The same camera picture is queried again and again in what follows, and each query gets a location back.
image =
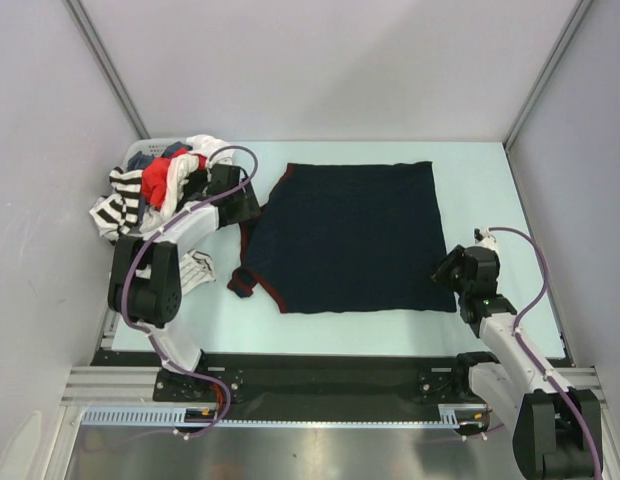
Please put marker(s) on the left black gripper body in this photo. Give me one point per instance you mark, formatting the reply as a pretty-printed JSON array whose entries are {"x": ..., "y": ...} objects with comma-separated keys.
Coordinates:
[{"x": 245, "y": 204}]

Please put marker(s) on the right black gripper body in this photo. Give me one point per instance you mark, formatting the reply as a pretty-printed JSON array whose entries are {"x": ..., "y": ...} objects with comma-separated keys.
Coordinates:
[{"x": 450, "y": 270}]

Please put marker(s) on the navy tank top red trim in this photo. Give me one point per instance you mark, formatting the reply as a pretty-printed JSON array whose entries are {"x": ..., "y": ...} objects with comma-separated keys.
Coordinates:
[{"x": 346, "y": 238}]

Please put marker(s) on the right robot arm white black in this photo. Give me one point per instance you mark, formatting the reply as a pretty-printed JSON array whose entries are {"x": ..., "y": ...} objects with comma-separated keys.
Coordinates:
[{"x": 555, "y": 427}]

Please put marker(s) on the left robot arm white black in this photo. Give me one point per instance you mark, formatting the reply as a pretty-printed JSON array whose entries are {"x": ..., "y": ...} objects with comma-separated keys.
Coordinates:
[{"x": 145, "y": 279}]

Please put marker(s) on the thin striped white tank top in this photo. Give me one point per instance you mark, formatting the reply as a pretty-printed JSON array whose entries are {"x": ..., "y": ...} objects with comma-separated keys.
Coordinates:
[{"x": 196, "y": 268}]

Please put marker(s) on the grey blue tank top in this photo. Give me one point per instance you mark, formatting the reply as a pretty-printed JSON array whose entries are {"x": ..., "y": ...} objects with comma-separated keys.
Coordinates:
[{"x": 142, "y": 155}]

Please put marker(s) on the black white striped tank top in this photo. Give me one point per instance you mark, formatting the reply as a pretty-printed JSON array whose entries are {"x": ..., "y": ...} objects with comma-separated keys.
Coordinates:
[{"x": 119, "y": 213}]

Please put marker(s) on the grey plastic laundry basket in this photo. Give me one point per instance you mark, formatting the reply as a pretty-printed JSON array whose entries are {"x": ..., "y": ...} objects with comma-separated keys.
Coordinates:
[{"x": 152, "y": 218}]

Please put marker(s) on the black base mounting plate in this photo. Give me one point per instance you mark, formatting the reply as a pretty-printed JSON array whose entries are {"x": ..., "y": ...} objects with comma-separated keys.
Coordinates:
[{"x": 262, "y": 384}]

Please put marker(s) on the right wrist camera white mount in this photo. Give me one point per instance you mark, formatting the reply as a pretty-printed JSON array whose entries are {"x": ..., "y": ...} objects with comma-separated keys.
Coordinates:
[{"x": 484, "y": 238}]

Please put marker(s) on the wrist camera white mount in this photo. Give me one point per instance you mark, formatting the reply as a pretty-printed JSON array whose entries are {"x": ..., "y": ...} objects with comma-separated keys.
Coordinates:
[
  {"x": 219, "y": 160},
  {"x": 484, "y": 238}
]

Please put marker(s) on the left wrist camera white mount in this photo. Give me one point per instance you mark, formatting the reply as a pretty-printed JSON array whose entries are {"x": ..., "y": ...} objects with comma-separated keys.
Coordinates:
[{"x": 219, "y": 160}]

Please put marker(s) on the slotted cable duct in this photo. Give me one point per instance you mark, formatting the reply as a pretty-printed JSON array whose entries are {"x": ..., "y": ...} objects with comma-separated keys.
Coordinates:
[{"x": 436, "y": 417}]

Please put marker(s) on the aluminium extrusion rail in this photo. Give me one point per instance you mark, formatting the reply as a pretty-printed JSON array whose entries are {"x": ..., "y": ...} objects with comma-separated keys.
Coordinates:
[{"x": 131, "y": 385}]

